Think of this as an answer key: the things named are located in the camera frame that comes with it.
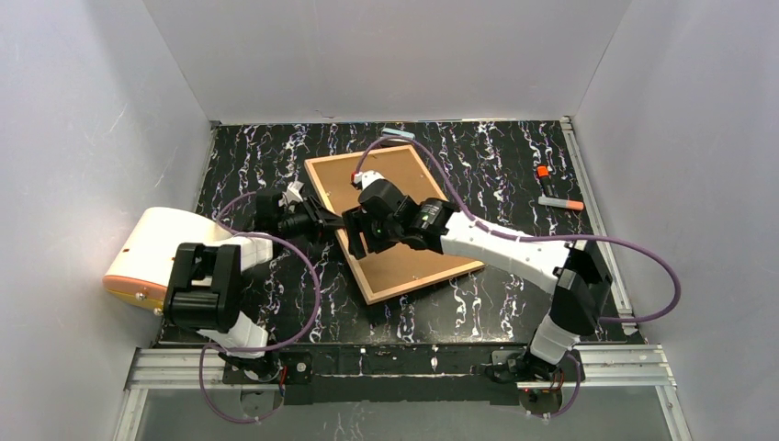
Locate brown cardboard backing board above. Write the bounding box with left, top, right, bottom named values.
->
left=304, top=145, right=485, bottom=304

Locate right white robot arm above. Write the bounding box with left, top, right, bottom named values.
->
left=342, top=171, right=612, bottom=367

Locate black marker orange cap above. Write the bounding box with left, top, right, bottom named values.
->
left=536, top=165, right=555, bottom=198

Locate teal white stapler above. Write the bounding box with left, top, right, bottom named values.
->
left=381, top=127, right=415, bottom=140

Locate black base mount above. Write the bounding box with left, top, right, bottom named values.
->
left=483, top=348, right=585, bottom=420
left=219, top=348, right=314, bottom=386

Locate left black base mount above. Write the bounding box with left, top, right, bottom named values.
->
left=219, top=348, right=314, bottom=386

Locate aluminium rail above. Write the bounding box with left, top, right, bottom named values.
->
left=125, top=345, right=677, bottom=390

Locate white cylindrical orange-based device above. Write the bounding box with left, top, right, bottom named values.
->
left=102, top=207, right=231, bottom=311

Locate grey marker salmon cap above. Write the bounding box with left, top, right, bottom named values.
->
left=537, top=196, right=585, bottom=211

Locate purple cable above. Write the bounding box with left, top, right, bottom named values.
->
left=198, top=191, right=322, bottom=425
left=354, top=134, right=683, bottom=421

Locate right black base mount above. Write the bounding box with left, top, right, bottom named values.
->
left=483, top=348, right=585, bottom=420

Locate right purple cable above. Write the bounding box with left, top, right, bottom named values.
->
left=354, top=134, right=683, bottom=421

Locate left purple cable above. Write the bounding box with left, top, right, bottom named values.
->
left=198, top=191, right=322, bottom=425

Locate wooden picture frame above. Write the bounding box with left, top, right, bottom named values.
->
left=303, top=143, right=487, bottom=306

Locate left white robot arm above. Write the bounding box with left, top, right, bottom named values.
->
left=162, top=181, right=344, bottom=359

